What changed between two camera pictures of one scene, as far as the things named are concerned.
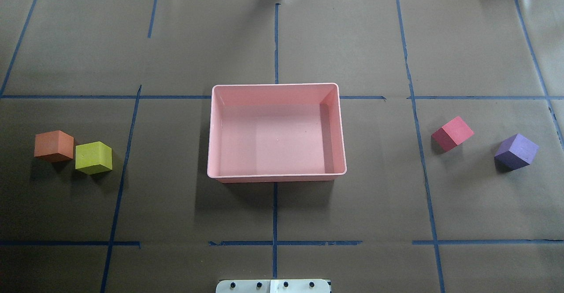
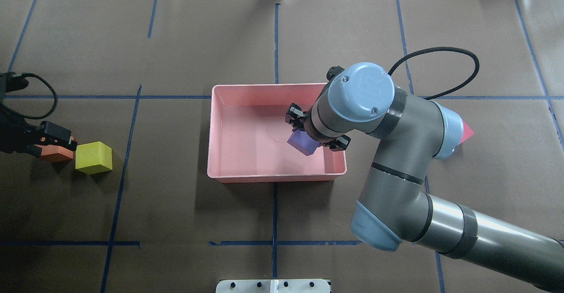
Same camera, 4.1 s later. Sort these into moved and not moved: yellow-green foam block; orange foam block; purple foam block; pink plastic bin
Moved: purple foam block
Not moved: orange foam block; pink plastic bin; yellow-green foam block
